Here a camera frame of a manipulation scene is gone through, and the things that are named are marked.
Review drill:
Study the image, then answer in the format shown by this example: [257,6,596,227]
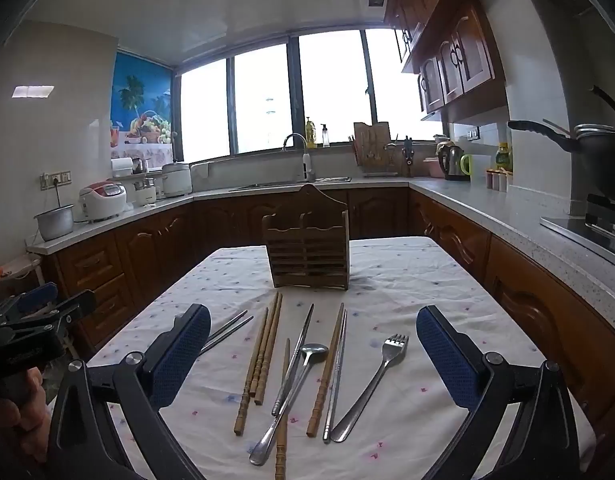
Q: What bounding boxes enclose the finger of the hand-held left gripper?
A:
[0,290,97,333]
[0,282,59,318]

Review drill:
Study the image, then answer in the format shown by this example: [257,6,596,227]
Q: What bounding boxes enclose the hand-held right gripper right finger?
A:
[416,305,583,480]

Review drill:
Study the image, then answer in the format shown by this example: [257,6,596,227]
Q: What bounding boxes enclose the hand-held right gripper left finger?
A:
[47,304,212,480]

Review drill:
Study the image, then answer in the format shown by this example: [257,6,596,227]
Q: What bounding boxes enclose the metal chopstick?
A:
[322,309,348,442]

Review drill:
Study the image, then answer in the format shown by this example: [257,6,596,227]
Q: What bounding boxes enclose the metal spoon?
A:
[248,343,329,467]

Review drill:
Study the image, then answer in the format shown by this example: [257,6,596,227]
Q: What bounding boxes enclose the wooden utensil holder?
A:
[261,183,351,291]

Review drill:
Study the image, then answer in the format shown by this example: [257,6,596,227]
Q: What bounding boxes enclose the person's left hand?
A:
[0,367,50,466]

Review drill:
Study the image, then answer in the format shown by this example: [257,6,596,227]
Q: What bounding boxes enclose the white plastic rack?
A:
[0,255,43,306]

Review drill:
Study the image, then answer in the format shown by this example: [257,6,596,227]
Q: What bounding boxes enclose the metal fork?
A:
[330,333,409,443]

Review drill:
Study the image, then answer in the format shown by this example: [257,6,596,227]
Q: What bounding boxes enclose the metal inner pot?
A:
[34,204,75,242]

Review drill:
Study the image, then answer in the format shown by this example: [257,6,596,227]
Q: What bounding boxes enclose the white floral tablecloth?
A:
[84,236,595,480]

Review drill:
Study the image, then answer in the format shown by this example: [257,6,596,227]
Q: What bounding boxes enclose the wooden lower cabinets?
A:
[42,187,615,428]

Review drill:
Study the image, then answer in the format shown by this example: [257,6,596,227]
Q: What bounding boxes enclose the wooden cabinets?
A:
[42,187,615,428]
[385,0,509,122]

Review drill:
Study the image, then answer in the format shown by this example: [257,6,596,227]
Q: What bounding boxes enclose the white red rice cooker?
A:
[78,180,127,223]

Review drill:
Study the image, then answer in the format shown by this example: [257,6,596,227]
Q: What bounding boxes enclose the small white appliance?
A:
[134,180,160,207]

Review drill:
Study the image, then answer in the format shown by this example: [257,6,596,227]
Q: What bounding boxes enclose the grey kitchen countertop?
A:
[27,177,615,313]

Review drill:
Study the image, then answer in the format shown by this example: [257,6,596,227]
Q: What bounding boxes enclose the large white rice cooker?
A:
[161,161,193,198]

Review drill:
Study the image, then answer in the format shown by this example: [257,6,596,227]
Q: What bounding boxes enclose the pink spice jar set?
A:
[486,169,514,192]

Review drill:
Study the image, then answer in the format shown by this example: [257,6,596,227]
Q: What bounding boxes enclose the steel electric kettle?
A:
[436,142,471,182]

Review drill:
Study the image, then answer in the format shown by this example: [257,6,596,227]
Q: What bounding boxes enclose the steel sink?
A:
[230,176,352,192]

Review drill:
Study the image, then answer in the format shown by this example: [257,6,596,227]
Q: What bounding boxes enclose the black gas stove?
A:
[540,194,615,271]

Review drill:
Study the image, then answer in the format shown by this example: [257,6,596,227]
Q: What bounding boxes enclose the blue fruit print poster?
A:
[110,51,174,171]

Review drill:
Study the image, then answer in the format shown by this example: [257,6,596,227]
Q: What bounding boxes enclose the chrome faucet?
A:
[282,133,317,183]

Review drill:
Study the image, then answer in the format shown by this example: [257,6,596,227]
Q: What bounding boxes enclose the wooden cutting board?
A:
[353,121,391,175]

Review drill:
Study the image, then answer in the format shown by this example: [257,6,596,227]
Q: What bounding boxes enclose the black wok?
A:
[507,85,615,195]

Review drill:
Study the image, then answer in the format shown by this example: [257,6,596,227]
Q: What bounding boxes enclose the wooden upper cabinets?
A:
[385,0,509,122]

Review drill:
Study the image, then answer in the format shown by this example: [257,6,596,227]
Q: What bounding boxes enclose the wall socket strip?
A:
[40,171,73,191]

